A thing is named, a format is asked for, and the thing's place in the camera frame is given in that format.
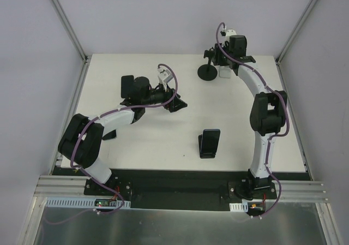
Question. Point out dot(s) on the black phone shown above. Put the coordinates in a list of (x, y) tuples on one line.
[(127, 86), (110, 136)]

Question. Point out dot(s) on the left white cable duct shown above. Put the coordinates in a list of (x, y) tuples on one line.
[(87, 203)]

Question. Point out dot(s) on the black round-base clamp stand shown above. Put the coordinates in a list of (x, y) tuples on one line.
[(208, 72)]

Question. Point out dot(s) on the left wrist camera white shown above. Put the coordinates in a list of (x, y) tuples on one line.
[(164, 75)]

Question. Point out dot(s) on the right white cable duct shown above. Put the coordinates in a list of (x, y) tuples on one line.
[(239, 207)]

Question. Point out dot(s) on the black folding phone stand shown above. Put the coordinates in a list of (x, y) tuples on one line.
[(208, 146)]

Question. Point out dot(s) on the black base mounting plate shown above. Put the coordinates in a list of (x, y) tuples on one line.
[(179, 190)]

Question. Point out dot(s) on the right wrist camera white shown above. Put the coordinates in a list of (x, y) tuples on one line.
[(226, 33)]

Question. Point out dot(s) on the left aluminium frame post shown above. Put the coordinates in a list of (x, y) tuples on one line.
[(69, 30)]

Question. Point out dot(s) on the silver metal phone stand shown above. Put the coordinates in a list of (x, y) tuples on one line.
[(225, 72)]

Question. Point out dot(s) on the aluminium frame post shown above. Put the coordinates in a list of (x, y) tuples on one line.
[(69, 30), (295, 31)]

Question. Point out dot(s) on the right aluminium frame post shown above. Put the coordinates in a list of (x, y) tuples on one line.
[(295, 31)]

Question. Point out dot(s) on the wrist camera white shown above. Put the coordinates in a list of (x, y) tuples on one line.
[(164, 75), (226, 33)]

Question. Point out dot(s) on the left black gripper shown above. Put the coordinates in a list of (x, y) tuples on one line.
[(169, 100)]

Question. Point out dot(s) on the aluminium front rail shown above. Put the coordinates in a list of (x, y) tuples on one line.
[(74, 186)]

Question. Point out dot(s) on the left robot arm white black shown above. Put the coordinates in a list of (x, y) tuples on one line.
[(82, 138)]

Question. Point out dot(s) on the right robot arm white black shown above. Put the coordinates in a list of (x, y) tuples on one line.
[(268, 118)]

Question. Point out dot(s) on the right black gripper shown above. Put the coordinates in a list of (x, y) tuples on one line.
[(211, 54)]

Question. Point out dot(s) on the blue phone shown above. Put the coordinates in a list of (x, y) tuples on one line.
[(212, 132)]

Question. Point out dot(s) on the white cable duct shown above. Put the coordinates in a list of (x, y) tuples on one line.
[(87, 203), (239, 207)]

